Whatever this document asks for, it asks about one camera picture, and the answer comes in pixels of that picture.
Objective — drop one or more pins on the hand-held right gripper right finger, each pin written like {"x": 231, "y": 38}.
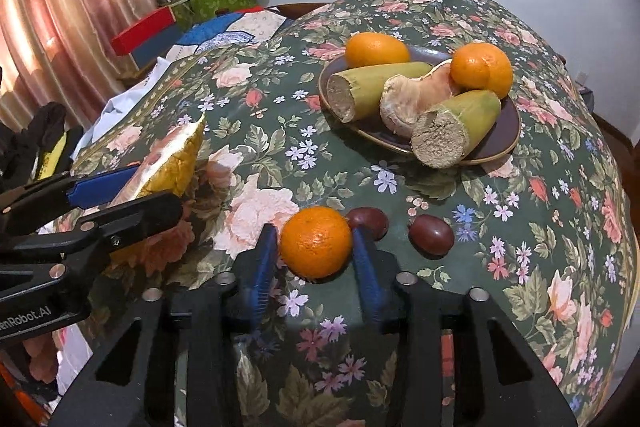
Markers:
{"x": 367, "y": 277}

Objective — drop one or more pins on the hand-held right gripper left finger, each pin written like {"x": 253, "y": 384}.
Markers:
{"x": 262, "y": 267}

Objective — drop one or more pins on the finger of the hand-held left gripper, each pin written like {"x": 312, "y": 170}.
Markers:
{"x": 140, "y": 217}
{"x": 100, "y": 187}

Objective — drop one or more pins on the small tangerine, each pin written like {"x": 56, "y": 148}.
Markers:
{"x": 315, "y": 242}

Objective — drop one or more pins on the pomelo wedge with yellow peel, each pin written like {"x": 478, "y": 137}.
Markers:
{"x": 175, "y": 162}

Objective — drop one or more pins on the peeled pomelo segment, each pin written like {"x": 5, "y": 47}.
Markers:
{"x": 405, "y": 99}

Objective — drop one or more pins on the short sugarcane piece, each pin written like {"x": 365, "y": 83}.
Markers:
{"x": 465, "y": 117}

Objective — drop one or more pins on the dark purple plate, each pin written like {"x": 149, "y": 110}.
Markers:
{"x": 495, "y": 137}

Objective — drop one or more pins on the long sugarcane piece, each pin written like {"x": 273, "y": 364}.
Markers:
{"x": 380, "y": 84}

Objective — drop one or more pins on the large orange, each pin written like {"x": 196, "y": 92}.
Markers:
{"x": 480, "y": 67}
{"x": 375, "y": 49}

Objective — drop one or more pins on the dark red date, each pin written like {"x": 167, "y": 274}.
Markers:
{"x": 431, "y": 234}
{"x": 372, "y": 219}

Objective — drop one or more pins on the dark cloth with yellow patch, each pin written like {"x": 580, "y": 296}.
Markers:
{"x": 40, "y": 142}

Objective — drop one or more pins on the floral green tablecloth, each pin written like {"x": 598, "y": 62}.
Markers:
{"x": 300, "y": 117}

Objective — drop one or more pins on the red and blue box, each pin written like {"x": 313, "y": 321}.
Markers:
{"x": 145, "y": 32}

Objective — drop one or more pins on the pink striped curtain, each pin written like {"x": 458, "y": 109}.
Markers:
{"x": 65, "y": 17}

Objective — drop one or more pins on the blue and white cloth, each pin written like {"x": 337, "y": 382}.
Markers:
{"x": 225, "y": 34}

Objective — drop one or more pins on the white wall socket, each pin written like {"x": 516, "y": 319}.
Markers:
{"x": 581, "y": 77}

